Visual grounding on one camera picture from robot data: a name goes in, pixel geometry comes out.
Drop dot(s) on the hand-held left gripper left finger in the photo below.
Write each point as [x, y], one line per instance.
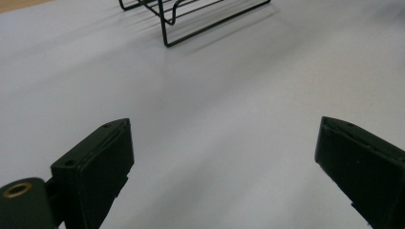
[95, 171]

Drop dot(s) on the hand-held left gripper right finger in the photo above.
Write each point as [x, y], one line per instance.
[366, 171]

